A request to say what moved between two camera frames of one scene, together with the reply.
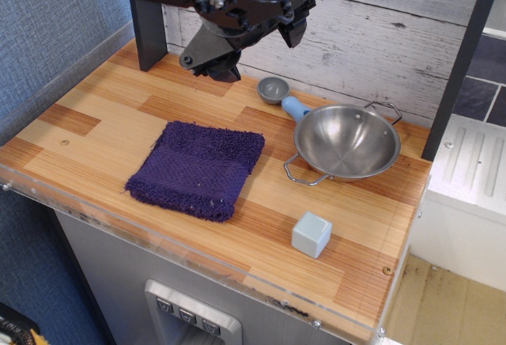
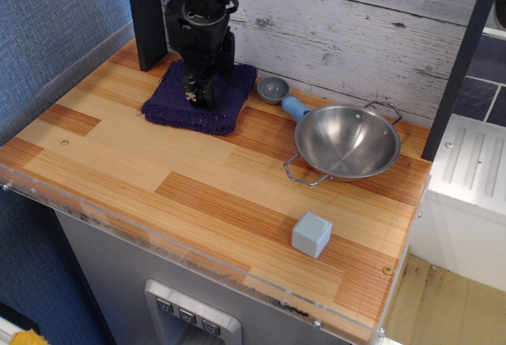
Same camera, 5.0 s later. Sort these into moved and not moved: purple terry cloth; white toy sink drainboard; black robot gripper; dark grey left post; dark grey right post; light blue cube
Moved: black robot gripper; purple terry cloth
Not moved: dark grey right post; light blue cube; white toy sink drainboard; dark grey left post
